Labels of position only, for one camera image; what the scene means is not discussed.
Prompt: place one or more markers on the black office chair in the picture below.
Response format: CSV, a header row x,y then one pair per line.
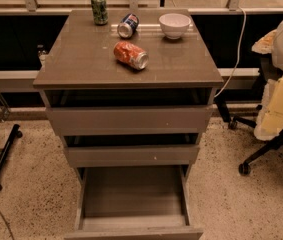
x,y
268,71

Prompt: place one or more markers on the orange soda can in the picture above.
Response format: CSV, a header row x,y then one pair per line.
x,y
131,54

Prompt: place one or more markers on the black wheeled stand leg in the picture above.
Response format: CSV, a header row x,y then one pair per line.
x,y
15,133

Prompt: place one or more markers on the white bowl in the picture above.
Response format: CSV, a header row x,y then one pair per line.
x,y
174,25

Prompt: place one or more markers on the grey bottom drawer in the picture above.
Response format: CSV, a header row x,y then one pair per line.
x,y
134,203

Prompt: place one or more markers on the blue pepsi can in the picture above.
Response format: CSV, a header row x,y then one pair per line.
x,y
128,26

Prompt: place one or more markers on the grey top drawer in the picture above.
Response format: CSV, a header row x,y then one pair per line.
x,y
71,121

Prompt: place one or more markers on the green soda can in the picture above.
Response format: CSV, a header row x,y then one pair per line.
x,y
99,9

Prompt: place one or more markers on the grey drawer cabinet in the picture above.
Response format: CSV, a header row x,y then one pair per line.
x,y
82,71

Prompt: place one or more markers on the yellow foam-covered gripper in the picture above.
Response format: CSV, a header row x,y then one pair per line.
x,y
269,123

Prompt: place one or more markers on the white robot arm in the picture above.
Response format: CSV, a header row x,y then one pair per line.
x,y
271,43

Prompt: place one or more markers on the grey drawer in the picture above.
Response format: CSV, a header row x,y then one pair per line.
x,y
134,203
71,121
131,150

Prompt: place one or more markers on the grey middle drawer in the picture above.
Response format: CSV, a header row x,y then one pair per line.
x,y
131,150

